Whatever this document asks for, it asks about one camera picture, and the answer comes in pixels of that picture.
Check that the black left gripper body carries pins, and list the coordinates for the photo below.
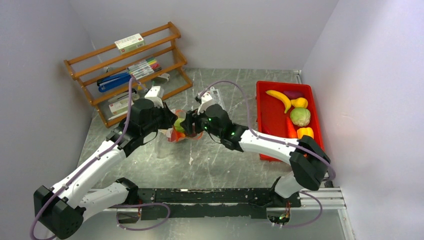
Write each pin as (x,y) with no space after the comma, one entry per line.
(160,120)

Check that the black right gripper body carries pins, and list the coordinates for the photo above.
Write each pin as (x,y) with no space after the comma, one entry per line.
(201,124)

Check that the clear zip bag orange zipper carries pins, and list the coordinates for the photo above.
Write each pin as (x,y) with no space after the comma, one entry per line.
(163,147)

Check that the red apple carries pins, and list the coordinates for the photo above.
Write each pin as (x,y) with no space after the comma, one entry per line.
(175,136)

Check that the green cabbage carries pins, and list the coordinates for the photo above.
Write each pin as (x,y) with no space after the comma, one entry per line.
(178,127)
(300,116)

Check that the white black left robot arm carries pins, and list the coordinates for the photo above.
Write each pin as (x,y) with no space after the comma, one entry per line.
(64,207)

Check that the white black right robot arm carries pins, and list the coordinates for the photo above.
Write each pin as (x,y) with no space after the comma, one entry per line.
(309,163)

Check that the ruler set clear package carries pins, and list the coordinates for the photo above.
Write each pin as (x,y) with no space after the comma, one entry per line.
(217,97)

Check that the green white staples box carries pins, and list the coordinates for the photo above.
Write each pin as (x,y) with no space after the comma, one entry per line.
(119,107)

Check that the black white stapler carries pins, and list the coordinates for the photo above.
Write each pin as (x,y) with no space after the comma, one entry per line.
(124,96)

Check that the wooden three-tier shelf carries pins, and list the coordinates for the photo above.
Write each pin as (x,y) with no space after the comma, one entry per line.
(160,41)

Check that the marker pen set pack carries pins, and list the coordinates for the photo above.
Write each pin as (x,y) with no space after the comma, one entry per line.
(144,68)

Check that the blue hole punch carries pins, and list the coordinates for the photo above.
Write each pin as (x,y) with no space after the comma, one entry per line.
(108,83)

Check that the yellow banana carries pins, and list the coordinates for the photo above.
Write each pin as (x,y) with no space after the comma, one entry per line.
(282,97)

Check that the orange carrot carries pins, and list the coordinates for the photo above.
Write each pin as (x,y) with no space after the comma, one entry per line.
(292,133)

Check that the white box on top shelf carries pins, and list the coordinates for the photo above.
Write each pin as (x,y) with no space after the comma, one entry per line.
(130,43)

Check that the purple eggplant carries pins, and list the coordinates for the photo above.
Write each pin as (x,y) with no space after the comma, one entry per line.
(292,95)

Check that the yellow squash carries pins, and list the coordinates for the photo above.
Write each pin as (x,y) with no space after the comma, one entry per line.
(300,102)

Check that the yellow bell pepper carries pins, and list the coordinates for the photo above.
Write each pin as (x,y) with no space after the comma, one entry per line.
(305,131)

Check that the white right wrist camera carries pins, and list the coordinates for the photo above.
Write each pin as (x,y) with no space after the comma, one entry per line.
(206,100)

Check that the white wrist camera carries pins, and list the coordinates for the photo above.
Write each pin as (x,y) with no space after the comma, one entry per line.
(206,100)
(154,92)

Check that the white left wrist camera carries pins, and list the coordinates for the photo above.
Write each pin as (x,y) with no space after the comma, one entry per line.
(154,92)

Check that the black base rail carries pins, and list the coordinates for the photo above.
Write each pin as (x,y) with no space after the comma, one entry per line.
(159,203)

